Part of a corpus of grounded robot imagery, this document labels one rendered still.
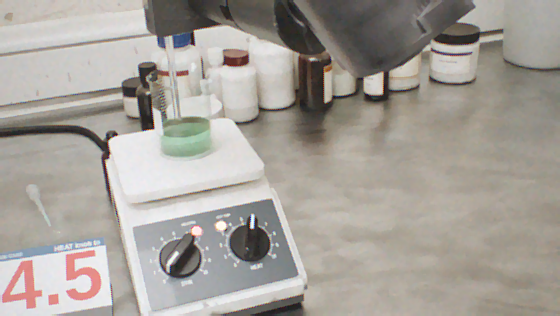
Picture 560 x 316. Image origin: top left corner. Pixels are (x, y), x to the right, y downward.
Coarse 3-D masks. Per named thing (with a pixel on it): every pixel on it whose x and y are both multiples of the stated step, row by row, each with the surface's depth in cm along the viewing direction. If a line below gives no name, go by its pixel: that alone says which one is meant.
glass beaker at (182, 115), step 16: (160, 64) 59; (192, 64) 60; (160, 80) 59; (192, 80) 60; (208, 80) 57; (160, 96) 56; (176, 96) 55; (192, 96) 56; (208, 96) 58; (160, 112) 57; (176, 112) 56; (192, 112) 56; (208, 112) 58; (160, 128) 57; (176, 128) 57; (192, 128) 57; (208, 128) 58; (160, 144) 58; (176, 144) 57; (192, 144) 58; (208, 144) 59; (176, 160) 58
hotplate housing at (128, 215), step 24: (120, 192) 58; (192, 192) 57; (216, 192) 57; (240, 192) 57; (264, 192) 57; (120, 216) 55; (144, 216) 54; (168, 216) 54; (288, 240) 55; (144, 288) 51; (264, 288) 53; (288, 288) 53; (144, 312) 50; (168, 312) 50; (192, 312) 51; (216, 312) 52; (240, 312) 53
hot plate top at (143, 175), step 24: (216, 120) 66; (120, 144) 62; (144, 144) 62; (216, 144) 61; (240, 144) 61; (120, 168) 58; (144, 168) 57; (168, 168) 57; (192, 168) 57; (216, 168) 57; (240, 168) 57; (264, 168) 57; (144, 192) 54; (168, 192) 55
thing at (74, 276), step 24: (0, 264) 55; (24, 264) 55; (48, 264) 55; (72, 264) 56; (96, 264) 56; (0, 288) 54; (24, 288) 54; (48, 288) 55; (72, 288) 55; (96, 288) 55; (0, 312) 53
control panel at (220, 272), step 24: (192, 216) 55; (216, 216) 55; (240, 216) 55; (264, 216) 56; (144, 240) 53; (168, 240) 53; (216, 240) 54; (144, 264) 52; (216, 264) 53; (240, 264) 53; (264, 264) 53; (288, 264) 53; (168, 288) 51; (192, 288) 51; (216, 288) 52; (240, 288) 52
